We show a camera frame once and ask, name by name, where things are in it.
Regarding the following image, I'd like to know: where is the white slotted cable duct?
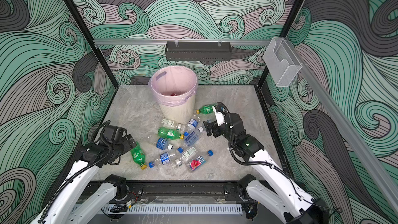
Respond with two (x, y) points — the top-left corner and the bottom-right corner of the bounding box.
(119, 203), (243, 215)

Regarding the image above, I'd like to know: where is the pink bin liner bag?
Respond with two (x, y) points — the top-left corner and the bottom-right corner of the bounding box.
(148, 65), (199, 106)

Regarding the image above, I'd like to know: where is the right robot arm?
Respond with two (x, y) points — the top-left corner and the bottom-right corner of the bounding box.
(209, 102), (331, 224)

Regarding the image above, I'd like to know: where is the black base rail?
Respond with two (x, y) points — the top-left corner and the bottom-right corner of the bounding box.
(111, 180), (244, 203)

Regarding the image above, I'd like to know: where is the clear bottle green white label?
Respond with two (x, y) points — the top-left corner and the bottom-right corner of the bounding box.
(171, 146), (198, 169)

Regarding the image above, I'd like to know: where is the clear bottle pink label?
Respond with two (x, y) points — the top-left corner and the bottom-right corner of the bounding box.
(186, 150), (214, 172)

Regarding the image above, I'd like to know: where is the clear square bottle green label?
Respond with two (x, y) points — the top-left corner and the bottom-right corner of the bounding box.
(161, 119), (186, 132)

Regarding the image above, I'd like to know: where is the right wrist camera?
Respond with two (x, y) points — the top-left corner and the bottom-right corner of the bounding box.
(212, 106), (225, 126)

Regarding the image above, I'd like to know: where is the clear bottle blue label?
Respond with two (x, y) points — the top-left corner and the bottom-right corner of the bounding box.
(147, 135), (174, 150)
(186, 118), (199, 132)

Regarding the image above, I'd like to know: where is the aluminium right rail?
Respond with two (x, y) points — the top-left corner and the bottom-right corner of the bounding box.
(284, 38), (398, 215)

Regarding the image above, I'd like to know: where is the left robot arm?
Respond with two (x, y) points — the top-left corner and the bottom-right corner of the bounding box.
(32, 121), (138, 224)

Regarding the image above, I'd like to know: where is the pepsi label clear bottle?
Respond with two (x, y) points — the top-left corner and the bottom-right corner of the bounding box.
(148, 151), (177, 168)

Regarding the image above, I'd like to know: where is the aluminium rail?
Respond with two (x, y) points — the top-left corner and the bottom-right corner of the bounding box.
(284, 38), (398, 215)
(93, 38), (271, 46)

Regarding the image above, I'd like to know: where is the soda water blue bottle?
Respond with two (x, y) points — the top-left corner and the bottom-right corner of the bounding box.
(177, 127), (204, 153)

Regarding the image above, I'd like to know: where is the white ribbed waste bin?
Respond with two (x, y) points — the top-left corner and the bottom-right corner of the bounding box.
(159, 95), (195, 123)

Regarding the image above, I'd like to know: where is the clear acrylic wall holder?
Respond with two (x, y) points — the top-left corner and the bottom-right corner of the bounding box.
(263, 37), (302, 88)

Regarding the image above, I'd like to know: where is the black wall tray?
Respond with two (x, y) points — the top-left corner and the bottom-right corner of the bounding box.
(165, 41), (232, 61)

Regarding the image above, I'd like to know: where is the green bottle near bin right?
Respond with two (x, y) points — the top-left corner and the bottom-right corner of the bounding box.
(196, 104), (215, 115)

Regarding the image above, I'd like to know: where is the aluminium back rail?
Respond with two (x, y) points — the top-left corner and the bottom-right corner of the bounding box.
(93, 38), (271, 46)

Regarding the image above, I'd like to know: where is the green bottle yellow cap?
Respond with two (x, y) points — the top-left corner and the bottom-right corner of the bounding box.
(130, 143), (147, 170)
(158, 127), (184, 140)

